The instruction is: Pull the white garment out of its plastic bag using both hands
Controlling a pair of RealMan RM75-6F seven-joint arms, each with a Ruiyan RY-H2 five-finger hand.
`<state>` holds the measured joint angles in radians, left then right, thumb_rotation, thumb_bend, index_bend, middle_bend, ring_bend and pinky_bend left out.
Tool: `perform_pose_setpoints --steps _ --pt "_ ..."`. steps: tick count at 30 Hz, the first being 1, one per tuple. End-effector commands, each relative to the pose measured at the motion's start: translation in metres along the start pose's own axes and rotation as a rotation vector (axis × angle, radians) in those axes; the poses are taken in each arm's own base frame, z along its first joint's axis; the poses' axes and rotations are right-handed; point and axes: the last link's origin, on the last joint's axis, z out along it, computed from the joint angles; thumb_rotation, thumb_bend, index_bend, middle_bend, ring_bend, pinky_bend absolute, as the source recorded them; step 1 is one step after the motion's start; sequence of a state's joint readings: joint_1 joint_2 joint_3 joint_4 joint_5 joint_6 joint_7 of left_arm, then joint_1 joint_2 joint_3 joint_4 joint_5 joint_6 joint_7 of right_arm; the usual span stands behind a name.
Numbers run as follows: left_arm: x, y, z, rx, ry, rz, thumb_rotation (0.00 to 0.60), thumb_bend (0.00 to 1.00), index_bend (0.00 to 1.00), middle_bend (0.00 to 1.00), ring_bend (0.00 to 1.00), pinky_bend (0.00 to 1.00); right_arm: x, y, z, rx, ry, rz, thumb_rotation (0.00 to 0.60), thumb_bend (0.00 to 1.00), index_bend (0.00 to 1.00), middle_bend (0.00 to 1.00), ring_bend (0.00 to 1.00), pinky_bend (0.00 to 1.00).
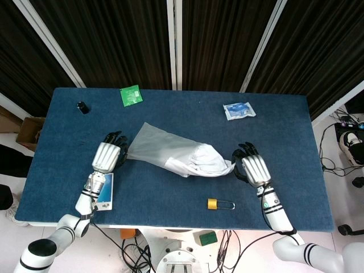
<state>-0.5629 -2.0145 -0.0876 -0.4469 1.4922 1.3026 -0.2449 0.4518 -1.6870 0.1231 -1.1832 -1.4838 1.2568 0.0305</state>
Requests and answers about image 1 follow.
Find black cable bundle under robot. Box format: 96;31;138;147
90;223;282;273

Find green topped block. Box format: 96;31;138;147
193;230;218;247

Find brass padlock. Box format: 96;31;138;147
207;198;236;211

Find blue white wipes packet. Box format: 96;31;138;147
222;102;257;122

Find person black trouser leg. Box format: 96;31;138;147
0;140;35;213

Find blue carpet table cover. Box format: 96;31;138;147
14;87;335;233

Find black floor cable tangle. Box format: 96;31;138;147
319;107;364;183

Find translucent plastic bag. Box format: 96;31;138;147
125;122;221;177

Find orange block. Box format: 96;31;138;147
119;228;138;239

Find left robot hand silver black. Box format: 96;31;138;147
90;130;129;173

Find photo postcard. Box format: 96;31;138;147
94;172;114;212

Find white clothes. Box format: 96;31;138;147
164;143;237;179

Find white partition post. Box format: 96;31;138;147
166;0;183;91
12;0;86;88
239;0;288;93
311;81;364;123

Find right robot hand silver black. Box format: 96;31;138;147
231;142;271;188

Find brown cardboard box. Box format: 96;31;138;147
15;116;46;152

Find white shoe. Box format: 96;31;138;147
5;205;29;227

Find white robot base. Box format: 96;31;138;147
141;229;220;273

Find green foil packet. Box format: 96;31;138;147
119;84;144;107

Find black white sneaker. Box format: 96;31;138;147
338;130;364;169

